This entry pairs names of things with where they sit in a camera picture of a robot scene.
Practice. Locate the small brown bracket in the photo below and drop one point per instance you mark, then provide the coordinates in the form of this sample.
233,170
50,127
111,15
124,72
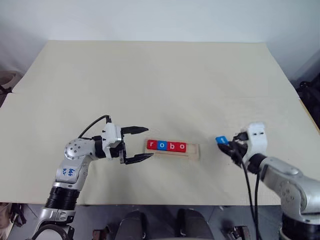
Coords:
100,235
237,232

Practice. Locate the blue letter tile t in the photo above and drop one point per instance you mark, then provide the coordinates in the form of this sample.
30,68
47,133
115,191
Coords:
221,140

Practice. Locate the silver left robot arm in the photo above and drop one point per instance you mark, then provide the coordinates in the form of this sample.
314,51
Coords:
77,152

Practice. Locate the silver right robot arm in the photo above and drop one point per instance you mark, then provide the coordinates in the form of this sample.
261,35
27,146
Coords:
287,182

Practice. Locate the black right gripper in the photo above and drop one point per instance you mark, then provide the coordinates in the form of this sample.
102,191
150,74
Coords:
240,148

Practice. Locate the dark rounded shape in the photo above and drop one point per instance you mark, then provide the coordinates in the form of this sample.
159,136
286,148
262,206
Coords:
193,225
131,225

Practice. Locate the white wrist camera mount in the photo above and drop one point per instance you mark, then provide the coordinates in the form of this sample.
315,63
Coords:
111,132
257,137

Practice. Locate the red letter tile b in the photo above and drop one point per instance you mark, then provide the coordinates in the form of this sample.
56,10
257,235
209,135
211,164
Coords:
171,146

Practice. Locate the wooden letter tray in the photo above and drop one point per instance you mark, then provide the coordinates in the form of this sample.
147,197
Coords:
193,152

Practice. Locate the red letter tile r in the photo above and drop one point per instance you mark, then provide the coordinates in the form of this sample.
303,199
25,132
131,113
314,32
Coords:
152,144

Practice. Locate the blue letter tile o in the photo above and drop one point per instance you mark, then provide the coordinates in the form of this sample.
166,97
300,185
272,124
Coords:
162,145

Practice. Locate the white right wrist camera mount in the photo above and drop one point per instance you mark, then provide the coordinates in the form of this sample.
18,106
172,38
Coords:
257,137

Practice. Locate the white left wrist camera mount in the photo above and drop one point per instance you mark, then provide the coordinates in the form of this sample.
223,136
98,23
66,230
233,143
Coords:
111,132

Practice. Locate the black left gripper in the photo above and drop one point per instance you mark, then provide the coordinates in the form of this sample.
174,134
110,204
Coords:
120,151

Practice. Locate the red letter tile o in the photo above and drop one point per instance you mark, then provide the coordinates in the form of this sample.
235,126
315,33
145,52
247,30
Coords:
181,147

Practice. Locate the beige round object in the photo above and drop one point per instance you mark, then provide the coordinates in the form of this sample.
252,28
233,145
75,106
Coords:
8,78

